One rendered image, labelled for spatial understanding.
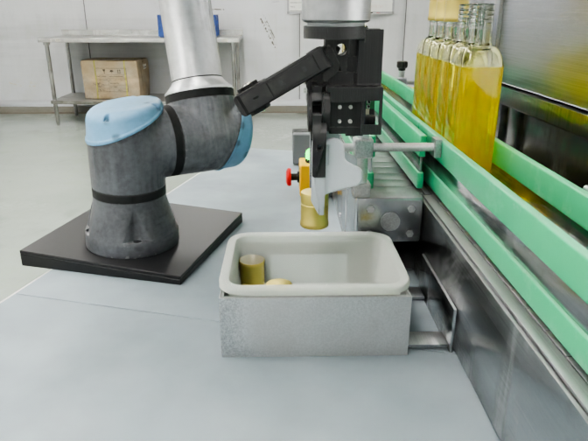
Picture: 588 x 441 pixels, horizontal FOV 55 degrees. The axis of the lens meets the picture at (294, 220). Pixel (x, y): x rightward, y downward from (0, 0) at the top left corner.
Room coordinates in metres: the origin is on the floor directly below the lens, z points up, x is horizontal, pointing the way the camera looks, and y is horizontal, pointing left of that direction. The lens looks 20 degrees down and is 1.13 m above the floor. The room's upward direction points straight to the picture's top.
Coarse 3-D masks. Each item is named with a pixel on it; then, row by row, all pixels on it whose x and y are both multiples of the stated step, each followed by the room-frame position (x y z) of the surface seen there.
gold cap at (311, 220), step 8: (304, 192) 0.65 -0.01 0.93; (304, 200) 0.64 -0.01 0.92; (304, 208) 0.64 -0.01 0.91; (312, 208) 0.64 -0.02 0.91; (304, 216) 0.64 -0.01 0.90; (312, 216) 0.64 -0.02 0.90; (320, 216) 0.64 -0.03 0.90; (304, 224) 0.64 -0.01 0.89; (312, 224) 0.64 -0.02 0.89; (320, 224) 0.64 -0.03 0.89; (328, 224) 0.65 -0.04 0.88
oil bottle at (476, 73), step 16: (464, 48) 0.76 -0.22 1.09; (480, 48) 0.75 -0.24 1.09; (496, 48) 0.76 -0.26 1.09; (464, 64) 0.75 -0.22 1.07; (480, 64) 0.75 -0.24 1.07; (496, 64) 0.75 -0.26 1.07; (464, 80) 0.75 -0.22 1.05; (480, 80) 0.75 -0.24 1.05; (496, 80) 0.75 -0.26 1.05; (448, 96) 0.79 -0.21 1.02; (464, 96) 0.75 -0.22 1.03; (480, 96) 0.75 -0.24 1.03; (496, 96) 0.75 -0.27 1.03; (448, 112) 0.79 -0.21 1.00; (464, 112) 0.75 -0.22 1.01; (480, 112) 0.75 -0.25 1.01; (496, 112) 0.75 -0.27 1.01; (448, 128) 0.78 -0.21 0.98; (464, 128) 0.75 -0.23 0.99; (480, 128) 0.75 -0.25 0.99; (464, 144) 0.75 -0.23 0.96; (480, 144) 0.75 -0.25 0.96; (480, 160) 0.75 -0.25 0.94
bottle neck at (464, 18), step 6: (462, 6) 0.82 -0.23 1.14; (468, 6) 0.82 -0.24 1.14; (462, 12) 0.82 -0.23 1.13; (468, 12) 0.82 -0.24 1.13; (462, 18) 0.82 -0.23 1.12; (468, 18) 0.82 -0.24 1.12; (462, 24) 0.82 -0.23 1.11; (468, 24) 0.82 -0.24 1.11; (462, 30) 0.82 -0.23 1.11; (468, 30) 0.82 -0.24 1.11; (462, 36) 0.82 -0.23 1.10
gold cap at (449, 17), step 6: (450, 0) 0.88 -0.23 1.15; (456, 0) 0.87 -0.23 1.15; (462, 0) 0.87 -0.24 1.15; (468, 0) 0.88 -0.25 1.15; (450, 6) 0.88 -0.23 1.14; (456, 6) 0.87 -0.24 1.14; (444, 12) 0.89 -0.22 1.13; (450, 12) 0.88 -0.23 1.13; (456, 12) 0.87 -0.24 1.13; (444, 18) 0.89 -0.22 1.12; (450, 18) 0.88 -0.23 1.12; (456, 18) 0.87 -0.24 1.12
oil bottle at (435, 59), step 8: (448, 40) 0.88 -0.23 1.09; (440, 48) 0.87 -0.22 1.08; (432, 56) 0.90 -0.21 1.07; (440, 56) 0.86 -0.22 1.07; (432, 64) 0.89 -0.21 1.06; (432, 72) 0.89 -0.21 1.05; (432, 80) 0.88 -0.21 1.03; (432, 88) 0.88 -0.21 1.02; (432, 96) 0.88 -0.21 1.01; (432, 104) 0.87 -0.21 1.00; (432, 112) 0.87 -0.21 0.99; (424, 120) 0.91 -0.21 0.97; (432, 120) 0.87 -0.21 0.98; (432, 128) 0.87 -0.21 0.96
